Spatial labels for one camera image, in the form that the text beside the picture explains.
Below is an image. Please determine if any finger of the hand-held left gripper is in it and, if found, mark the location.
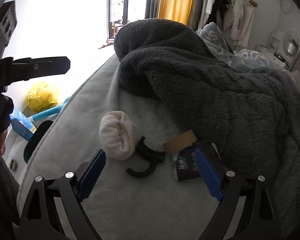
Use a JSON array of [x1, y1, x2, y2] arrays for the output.
[[11, 56, 71, 82]]

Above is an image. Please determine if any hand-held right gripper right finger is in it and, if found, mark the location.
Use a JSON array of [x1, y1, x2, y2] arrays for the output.
[[194, 147, 282, 240]]

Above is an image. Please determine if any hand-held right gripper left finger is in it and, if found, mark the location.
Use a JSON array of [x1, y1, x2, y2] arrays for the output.
[[19, 149, 107, 240]]

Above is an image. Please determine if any dark printed packet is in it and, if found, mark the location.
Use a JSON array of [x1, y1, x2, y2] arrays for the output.
[[172, 146, 203, 182]]

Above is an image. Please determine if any small black box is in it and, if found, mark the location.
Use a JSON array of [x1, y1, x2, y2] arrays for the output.
[[195, 140, 224, 170]]

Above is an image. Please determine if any white sock ball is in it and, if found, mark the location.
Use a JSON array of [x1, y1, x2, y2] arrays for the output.
[[99, 111, 138, 161]]

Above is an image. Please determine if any black plastic ring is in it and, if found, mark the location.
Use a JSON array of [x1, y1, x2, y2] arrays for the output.
[[126, 137, 165, 178]]

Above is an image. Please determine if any person's left forearm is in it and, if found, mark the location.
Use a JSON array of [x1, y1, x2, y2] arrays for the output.
[[0, 152, 20, 230]]

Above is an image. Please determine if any yellow plastic bag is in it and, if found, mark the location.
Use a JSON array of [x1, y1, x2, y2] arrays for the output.
[[26, 80, 59, 113]]

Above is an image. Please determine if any bed with light grey cover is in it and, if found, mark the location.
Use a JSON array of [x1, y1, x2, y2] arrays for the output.
[[16, 54, 300, 240]]

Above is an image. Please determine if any blue printed box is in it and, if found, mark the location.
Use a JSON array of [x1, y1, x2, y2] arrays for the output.
[[10, 109, 37, 142]]

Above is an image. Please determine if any dark grey fleece blanket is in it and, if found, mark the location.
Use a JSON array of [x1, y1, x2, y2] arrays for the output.
[[114, 18, 300, 230]]

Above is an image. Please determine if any black framed sliding glass door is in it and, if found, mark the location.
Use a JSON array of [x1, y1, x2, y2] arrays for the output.
[[106, 0, 130, 39]]

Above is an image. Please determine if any grey pillow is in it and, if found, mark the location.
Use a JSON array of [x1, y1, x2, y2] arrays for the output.
[[291, 70, 300, 98]]

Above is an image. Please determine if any blue cloud patterned duvet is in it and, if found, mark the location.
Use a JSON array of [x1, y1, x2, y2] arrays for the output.
[[196, 22, 290, 70]]

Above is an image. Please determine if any white dresser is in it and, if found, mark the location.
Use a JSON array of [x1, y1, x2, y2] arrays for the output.
[[255, 45, 294, 68]]

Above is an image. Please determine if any beige padded headboard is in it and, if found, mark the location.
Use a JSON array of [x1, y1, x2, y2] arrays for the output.
[[290, 52, 300, 73]]

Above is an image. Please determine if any yellow curtain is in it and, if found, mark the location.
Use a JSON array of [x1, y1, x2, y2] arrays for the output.
[[157, 0, 197, 27]]

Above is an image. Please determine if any white shelf organizer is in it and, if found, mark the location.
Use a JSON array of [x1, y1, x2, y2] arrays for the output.
[[267, 30, 284, 53]]

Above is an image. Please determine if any white table lamp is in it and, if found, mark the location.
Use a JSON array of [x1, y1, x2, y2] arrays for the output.
[[286, 42, 297, 64]]

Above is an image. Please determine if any pink hanging garment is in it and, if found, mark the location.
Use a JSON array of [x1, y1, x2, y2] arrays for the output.
[[236, 4, 255, 47]]

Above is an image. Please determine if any round white mirror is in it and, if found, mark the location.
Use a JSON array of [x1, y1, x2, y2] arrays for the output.
[[281, 28, 300, 55]]

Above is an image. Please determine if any grey hanging coat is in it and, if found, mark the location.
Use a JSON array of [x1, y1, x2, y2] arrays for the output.
[[191, 0, 207, 30]]

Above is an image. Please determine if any white hanging jacket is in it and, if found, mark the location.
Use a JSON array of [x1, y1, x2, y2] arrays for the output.
[[224, 0, 244, 45]]

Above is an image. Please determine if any white hanging shirt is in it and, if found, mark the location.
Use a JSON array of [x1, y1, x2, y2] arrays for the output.
[[199, 0, 215, 30]]

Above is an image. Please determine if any teal long-handled tool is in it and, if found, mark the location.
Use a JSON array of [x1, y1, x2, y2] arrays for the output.
[[31, 96, 72, 122]]

